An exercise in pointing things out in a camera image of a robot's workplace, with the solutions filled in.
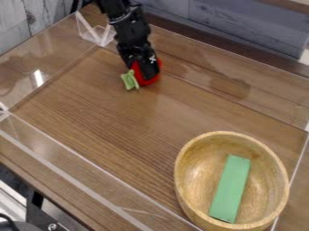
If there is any black cable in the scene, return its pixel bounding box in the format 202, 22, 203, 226
0, 212, 19, 231

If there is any green rectangular block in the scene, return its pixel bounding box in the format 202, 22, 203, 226
209, 154, 251, 224

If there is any wooden oval bowl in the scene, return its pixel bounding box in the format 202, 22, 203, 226
174, 131, 290, 231

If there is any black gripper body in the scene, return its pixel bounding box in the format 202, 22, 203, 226
116, 39, 156, 59

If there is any clear acrylic corner bracket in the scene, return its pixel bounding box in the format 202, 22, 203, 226
75, 12, 116, 47

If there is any red plush strawberry toy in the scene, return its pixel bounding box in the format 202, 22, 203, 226
120, 58, 162, 90

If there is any clear acrylic barrier panel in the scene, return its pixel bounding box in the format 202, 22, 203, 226
0, 103, 197, 231

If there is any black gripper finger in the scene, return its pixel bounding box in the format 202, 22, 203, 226
119, 52, 138, 69
138, 55, 159, 81

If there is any black table leg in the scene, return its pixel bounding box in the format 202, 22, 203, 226
27, 189, 43, 218

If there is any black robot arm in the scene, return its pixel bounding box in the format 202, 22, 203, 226
95, 0, 160, 86

